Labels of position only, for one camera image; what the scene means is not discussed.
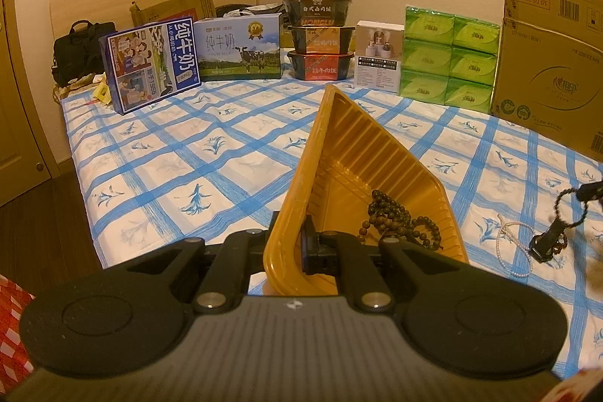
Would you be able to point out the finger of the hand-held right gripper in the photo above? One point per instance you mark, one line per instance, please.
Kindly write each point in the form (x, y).
(592, 191)

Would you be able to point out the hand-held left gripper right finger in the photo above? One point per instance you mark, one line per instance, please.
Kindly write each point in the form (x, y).
(311, 249)

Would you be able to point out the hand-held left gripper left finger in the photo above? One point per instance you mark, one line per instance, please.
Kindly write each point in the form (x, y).
(245, 251)

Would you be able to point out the orange plastic tray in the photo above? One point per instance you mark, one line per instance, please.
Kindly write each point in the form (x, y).
(358, 157)

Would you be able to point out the blue checked bedsheet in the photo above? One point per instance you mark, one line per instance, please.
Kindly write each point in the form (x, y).
(188, 147)

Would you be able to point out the large cardboard box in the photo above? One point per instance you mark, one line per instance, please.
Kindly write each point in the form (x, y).
(551, 72)

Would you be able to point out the red label meal bowl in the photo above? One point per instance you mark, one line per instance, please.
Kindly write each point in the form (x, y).
(320, 66)

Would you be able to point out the stack of green tissue packs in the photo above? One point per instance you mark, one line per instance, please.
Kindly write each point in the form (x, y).
(447, 58)

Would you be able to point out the white product box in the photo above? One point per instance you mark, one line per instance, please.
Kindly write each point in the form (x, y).
(378, 58)

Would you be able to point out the green cow milk box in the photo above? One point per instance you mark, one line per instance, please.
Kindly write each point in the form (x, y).
(238, 49)

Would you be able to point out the blue cartoon milk box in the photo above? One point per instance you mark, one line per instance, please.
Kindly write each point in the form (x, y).
(150, 67)

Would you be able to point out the orange label meal bowl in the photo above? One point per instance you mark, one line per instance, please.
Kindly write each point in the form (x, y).
(320, 39)

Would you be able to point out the yellow packet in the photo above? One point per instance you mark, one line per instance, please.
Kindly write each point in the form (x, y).
(102, 95)

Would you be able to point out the black instant meal bowl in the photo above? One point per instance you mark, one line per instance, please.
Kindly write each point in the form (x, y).
(318, 12)

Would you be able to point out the red patterned cloth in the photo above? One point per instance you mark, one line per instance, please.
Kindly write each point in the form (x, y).
(12, 336)

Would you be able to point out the small cardboard box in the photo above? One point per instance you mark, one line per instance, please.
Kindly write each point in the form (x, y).
(174, 4)

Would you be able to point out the black bag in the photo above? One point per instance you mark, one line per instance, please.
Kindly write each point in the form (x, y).
(80, 49)

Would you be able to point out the wooden wardrobe door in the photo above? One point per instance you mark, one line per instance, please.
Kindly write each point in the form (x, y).
(19, 100)

